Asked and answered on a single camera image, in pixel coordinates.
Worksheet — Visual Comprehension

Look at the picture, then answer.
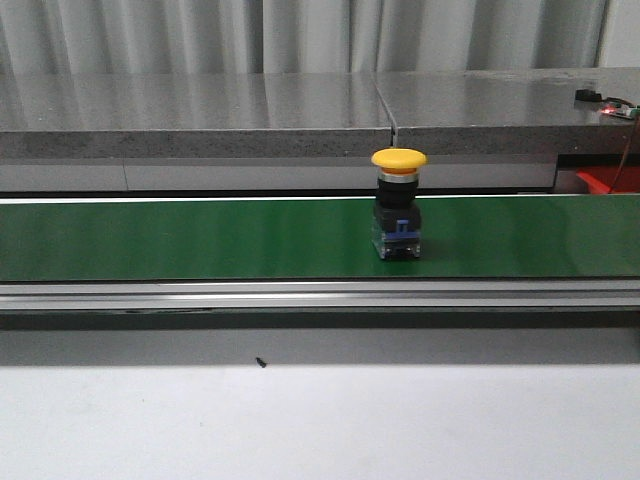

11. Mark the yellow mushroom push button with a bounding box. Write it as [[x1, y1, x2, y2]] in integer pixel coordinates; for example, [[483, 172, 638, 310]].
[[371, 148, 428, 260]]

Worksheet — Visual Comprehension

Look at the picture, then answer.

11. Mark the green conveyor belt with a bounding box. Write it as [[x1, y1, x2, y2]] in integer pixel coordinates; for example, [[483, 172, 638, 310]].
[[1, 195, 639, 282]]

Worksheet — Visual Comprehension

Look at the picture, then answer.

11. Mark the grey stone bench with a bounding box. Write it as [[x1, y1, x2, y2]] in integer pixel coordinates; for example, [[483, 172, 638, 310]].
[[1, 68, 639, 196]]

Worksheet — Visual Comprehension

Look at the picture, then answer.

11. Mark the red tray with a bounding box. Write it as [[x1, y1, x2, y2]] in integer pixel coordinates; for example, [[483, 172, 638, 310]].
[[577, 166, 640, 194]]

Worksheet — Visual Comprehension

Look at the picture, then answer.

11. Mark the small green circuit board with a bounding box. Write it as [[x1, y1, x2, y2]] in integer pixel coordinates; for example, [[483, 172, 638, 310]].
[[574, 89, 639, 120]]

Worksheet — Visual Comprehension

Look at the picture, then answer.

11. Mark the white curtain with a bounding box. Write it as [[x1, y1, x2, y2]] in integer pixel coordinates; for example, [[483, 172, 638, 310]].
[[1, 1, 639, 74]]

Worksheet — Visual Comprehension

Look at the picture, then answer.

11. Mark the aluminium conveyor frame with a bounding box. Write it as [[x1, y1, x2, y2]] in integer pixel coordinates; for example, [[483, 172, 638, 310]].
[[1, 197, 639, 313]]

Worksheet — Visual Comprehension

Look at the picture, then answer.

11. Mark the red black wire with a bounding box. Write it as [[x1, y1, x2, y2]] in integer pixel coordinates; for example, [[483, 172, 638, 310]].
[[609, 118, 640, 195]]

